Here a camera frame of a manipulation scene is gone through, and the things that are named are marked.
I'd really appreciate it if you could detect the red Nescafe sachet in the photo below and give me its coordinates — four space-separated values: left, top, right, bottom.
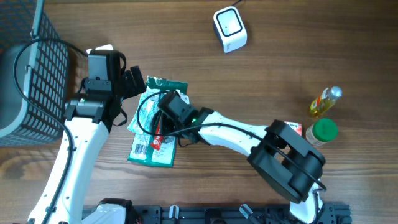
150 119 164 151

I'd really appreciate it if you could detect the orange Kleenex tissue pack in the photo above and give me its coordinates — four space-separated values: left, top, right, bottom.
285 121 303 136

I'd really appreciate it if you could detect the green lid jar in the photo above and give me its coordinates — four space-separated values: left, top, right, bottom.
305 118 338 146

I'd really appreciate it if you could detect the yellow Vim dish soap bottle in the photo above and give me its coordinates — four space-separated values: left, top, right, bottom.
308 86 343 118

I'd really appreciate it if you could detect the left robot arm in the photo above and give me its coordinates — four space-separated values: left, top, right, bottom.
27 50 146 223

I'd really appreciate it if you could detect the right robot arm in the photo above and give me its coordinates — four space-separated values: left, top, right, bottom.
158 91 327 223

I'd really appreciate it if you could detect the white barcode scanner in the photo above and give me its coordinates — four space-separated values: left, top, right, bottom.
213 6 248 53

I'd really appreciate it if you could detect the dark grey mesh basket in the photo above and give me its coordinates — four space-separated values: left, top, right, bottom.
1 0 69 147

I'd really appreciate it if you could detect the right camera cable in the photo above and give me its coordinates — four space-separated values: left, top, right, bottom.
136 90 328 224

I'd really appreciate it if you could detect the camera cable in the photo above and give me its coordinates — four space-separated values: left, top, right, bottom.
136 90 328 224
12 37 90 224

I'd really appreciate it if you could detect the left camera cable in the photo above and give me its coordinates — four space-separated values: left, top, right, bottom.
12 37 90 224

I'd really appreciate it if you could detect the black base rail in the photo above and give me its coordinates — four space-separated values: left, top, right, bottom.
134 203 353 224

